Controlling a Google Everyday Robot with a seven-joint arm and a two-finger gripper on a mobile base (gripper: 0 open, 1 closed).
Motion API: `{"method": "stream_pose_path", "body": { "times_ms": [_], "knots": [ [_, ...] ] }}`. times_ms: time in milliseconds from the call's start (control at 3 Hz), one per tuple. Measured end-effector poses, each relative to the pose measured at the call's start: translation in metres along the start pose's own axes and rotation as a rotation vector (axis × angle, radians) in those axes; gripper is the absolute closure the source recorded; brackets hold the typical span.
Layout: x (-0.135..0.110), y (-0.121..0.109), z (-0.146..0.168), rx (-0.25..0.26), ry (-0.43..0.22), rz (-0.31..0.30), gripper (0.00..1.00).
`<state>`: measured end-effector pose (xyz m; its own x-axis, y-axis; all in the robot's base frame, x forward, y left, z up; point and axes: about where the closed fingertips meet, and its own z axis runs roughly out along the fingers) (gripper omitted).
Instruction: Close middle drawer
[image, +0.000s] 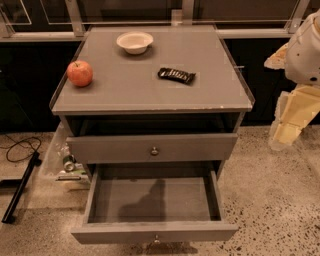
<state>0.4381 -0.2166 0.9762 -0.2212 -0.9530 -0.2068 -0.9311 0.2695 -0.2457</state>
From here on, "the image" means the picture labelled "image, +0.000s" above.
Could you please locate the grey drawer cabinet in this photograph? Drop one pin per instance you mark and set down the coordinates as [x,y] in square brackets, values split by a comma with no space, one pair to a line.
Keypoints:
[126,97]

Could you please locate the metal window railing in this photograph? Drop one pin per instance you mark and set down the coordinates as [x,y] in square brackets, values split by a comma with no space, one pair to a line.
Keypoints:
[71,20]

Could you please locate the clear plastic trash bin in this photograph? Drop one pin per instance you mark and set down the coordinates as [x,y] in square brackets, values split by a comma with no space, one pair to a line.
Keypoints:
[52,165]

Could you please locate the grey top drawer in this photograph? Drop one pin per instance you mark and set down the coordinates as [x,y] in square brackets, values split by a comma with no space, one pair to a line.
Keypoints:
[152,148]

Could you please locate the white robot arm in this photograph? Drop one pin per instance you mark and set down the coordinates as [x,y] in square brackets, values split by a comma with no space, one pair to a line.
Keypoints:
[300,59]

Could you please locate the red apple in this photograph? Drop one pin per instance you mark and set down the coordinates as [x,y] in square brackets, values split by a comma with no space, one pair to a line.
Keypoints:
[80,73]

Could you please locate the black floor stand bar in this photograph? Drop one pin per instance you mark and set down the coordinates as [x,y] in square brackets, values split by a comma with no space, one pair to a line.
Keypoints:
[8,217]

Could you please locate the black snack bar wrapper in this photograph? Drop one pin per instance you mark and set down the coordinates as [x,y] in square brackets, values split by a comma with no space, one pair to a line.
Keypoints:
[176,75]

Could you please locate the white paper bowl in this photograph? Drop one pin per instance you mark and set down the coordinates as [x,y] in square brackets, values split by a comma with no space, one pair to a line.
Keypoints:
[134,42]

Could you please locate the grey drawer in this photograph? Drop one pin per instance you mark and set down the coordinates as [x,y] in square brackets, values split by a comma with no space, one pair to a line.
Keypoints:
[152,148]
[154,202]

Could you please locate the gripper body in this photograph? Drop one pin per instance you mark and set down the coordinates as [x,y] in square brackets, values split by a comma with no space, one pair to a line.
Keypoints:
[304,55]

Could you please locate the green soda can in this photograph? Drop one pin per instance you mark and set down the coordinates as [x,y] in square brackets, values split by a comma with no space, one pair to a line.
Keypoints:
[69,163]

